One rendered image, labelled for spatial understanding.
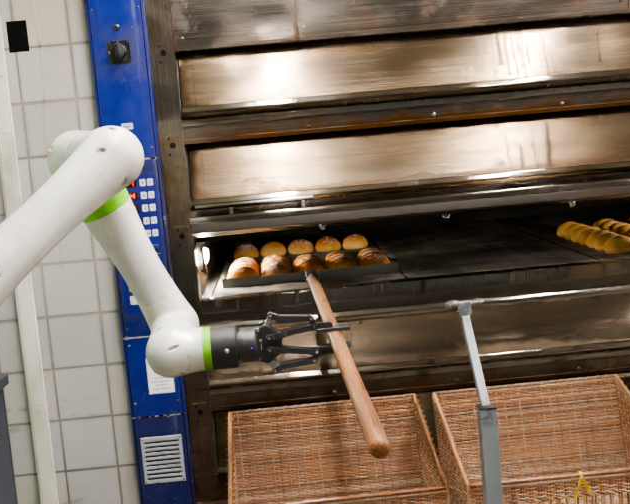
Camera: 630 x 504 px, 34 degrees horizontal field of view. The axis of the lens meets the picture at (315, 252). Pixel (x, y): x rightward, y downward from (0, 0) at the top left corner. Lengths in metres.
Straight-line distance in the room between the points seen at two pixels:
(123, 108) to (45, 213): 1.04
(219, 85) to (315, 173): 0.37
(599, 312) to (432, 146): 0.70
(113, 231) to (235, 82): 0.89
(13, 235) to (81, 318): 1.14
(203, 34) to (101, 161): 1.06
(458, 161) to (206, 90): 0.75
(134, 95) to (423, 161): 0.84
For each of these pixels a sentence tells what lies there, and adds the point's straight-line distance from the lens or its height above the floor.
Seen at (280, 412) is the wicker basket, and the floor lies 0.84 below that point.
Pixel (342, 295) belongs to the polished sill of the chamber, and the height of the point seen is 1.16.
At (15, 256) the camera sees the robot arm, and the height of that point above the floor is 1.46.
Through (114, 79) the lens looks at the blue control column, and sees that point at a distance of 2.95.
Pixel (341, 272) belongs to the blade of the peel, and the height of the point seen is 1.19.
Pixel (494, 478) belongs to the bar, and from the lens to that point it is 2.53.
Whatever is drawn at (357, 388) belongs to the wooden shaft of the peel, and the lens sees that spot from 1.70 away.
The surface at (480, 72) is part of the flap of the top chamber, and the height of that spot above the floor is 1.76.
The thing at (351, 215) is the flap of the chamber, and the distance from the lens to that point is 2.81.
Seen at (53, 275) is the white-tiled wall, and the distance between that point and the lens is 3.04.
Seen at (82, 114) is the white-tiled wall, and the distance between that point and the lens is 2.99.
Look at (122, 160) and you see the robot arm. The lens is 1.99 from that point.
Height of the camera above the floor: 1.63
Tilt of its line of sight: 7 degrees down
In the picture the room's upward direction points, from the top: 5 degrees counter-clockwise
